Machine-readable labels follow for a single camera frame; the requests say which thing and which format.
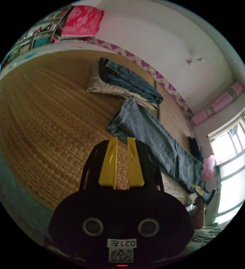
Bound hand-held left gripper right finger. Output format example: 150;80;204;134
126;137;145;189

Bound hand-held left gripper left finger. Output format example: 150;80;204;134
98;137;118;190

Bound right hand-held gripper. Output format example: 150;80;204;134
194;185;217;206

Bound gray jeans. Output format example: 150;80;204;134
106;97;204;194

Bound person's right forearm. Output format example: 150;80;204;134
191;210;207;230

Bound person's right hand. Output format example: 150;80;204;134
195;196;207;211

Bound pink bag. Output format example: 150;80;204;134
203;155;217;182

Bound black garment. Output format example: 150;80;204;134
188;136;204;163

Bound window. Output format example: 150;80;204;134
207;102;245;226

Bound bed with woven mat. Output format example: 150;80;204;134
0;37;199;248

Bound pile of clothes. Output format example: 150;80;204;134
87;57;164;112

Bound pink curtain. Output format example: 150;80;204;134
191;80;244;126

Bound red patterned pillow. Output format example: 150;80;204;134
61;6;105;40

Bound shelf with items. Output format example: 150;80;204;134
0;6;73;67

